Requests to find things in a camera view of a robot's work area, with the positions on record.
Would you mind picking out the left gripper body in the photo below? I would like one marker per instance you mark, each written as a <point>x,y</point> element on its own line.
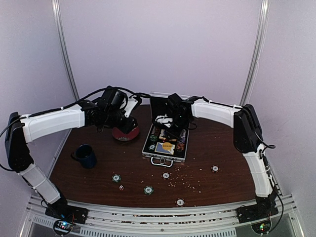
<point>112,120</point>

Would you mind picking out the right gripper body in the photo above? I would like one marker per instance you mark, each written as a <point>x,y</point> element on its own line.
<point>181,122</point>

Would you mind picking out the red card deck box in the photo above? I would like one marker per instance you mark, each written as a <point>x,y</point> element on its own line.
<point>166,136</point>

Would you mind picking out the aluminium poker case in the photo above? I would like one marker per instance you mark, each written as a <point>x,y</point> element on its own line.
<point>161,159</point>

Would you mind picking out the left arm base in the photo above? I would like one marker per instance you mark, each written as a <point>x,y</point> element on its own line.
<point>67,216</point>

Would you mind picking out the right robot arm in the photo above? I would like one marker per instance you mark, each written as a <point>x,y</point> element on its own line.
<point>247,135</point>

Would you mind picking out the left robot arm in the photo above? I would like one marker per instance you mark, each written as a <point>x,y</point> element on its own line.
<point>23,131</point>

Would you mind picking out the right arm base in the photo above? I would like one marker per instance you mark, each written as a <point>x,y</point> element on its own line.
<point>260,213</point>

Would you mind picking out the red floral plate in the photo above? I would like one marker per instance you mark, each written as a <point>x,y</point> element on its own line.
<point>120,136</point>

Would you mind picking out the purple chip stack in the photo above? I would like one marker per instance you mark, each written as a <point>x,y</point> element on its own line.
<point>181,141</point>

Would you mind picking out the orange black chip stack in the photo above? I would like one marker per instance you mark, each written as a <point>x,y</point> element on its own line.
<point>155,131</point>

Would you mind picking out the yellow big blind button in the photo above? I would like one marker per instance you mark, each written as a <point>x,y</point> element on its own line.
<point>167,146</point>

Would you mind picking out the green chip stack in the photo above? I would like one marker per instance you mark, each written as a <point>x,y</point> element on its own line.
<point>153,139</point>

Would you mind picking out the blue card deck box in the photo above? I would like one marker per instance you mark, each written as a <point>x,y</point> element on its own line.
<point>159,149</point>

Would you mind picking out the dark blue mug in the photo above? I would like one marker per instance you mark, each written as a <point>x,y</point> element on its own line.
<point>85,155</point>

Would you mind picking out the white chip centre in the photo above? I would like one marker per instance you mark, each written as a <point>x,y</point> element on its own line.
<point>165,175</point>

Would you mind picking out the red white chip right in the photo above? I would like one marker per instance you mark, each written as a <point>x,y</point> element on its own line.
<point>215,169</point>

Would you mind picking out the red white chip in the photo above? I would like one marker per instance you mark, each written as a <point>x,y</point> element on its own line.
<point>180,202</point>
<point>215,169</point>

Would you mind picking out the green chip left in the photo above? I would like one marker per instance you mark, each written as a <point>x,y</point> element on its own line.
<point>116,178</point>

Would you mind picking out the green chip centre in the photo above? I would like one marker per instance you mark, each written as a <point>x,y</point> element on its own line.
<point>148,190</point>

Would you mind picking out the red white chip front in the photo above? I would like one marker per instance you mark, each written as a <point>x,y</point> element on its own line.
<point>180,202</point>

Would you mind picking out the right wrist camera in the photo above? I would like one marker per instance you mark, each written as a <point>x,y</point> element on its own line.
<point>168,112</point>

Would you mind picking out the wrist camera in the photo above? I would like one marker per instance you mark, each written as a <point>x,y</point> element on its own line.
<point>168,112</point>
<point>114,100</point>

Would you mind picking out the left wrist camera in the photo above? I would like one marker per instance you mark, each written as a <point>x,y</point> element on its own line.
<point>114,100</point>

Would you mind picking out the left aluminium frame post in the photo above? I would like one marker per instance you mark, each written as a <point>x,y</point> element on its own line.
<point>63,45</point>

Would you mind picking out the aluminium frame post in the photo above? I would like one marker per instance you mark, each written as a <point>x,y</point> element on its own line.
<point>63,45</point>
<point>258,46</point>

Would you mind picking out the aluminium front rail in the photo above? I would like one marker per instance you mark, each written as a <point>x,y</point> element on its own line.
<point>204,221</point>

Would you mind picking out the right aluminium frame post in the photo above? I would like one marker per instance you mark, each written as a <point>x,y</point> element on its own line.
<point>258,46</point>

